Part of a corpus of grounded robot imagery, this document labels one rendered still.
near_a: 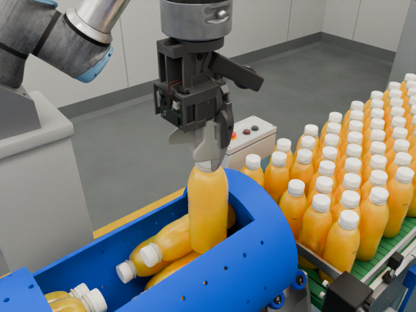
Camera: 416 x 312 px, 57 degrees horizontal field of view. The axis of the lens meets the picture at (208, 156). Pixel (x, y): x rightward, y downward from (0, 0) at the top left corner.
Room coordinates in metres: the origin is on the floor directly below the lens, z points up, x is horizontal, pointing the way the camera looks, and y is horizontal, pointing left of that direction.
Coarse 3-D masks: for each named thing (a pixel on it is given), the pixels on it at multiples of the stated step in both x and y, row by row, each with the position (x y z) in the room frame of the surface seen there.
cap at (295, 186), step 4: (292, 180) 0.74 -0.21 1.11; (296, 180) 0.74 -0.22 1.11; (300, 180) 0.74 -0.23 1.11; (288, 184) 0.72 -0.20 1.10; (292, 184) 0.72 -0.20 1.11; (296, 184) 0.72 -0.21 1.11; (300, 184) 0.72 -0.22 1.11; (304, 184) 0.72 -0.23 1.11; (288, 188) 0.72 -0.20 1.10; (292, 188) 0.71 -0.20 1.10; (296, 188) 0.71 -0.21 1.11; (300, 188) 0.71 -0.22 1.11; (304, 188) 0.72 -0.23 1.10; (292, 192) 0.71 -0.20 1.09; (296, 192) 0.71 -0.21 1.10; (300, 192) 0.71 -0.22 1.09
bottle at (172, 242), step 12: (228, 204) 0.60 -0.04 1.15; (228, 216) 0.58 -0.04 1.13; (168, 228) 0.53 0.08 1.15; (180, 228) 0.53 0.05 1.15; (228, 228) 0.58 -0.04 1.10; (156, 240) 0.51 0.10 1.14; (168, 240) 0.51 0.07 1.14; (180, 240) 0.51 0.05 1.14; (156, 252) 0.49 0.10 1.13; (168, 252) 0.49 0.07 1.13; (180, 252) 0.50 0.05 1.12
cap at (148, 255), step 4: (144, 248) 0.50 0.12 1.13; (148, 248) 0.49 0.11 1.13; (152, 248) 0.50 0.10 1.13; (140, 252) 0.50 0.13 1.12; (144, 252) 0.49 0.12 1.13; (148, 252) 0.49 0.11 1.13; (152, 252) 0.49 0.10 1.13; (144, 256) 0.49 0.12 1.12; (148, 256) 0.48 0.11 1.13; (152, 256) 0.48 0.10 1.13; (156, 256) 0.48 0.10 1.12; (144, 260) 0.49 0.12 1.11; (148, 260) 0.48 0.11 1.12; (152, 260) 0.48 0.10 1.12; (156, 260) 0.48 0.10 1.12; (148, 264) 0.48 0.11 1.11; (152, 264) 0.47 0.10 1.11
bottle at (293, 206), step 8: (288, 192) 0.72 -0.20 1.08; (304, 192) 0.72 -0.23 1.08; (280, 200) 0.73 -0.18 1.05; (288, 200) 0.71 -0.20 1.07; (296, 200) 0.70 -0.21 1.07; (304, 200) 0.71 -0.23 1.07; (280, 208) 0.71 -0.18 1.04; (288, 208) 0.70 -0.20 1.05; (296, 208) 0.69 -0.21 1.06; (304, 208) 0.70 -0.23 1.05; (288, 216) 0.69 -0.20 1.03; (296, 216) 0.69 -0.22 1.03; (296, 224) 0.69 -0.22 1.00; (296, 232) 0.69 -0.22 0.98
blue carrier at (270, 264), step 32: (256, 192) 0.54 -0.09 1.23; (128, 224) 0.56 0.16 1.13; (160, 224) 0.61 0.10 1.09; (256, 224) 0.48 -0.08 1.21; (288, 224) 0.51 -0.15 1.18; (64, 256) 0.47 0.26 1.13; (96, 256) 0.51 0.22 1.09; (128, 256) 0.55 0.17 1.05; (224, 256) 0.42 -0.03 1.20; (256, 256) 0.44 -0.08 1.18; (288, 256) 0.47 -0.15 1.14; (0, 288) 0.34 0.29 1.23; (32, 288) 0.33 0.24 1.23; (64, 288) 0.46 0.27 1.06; (128, 288) 0.51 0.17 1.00; (160, 288) 0.35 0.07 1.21; (192, 288) 0.36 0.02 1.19; (224, 288) 0.38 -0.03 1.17; (256, 288) 0.41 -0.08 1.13
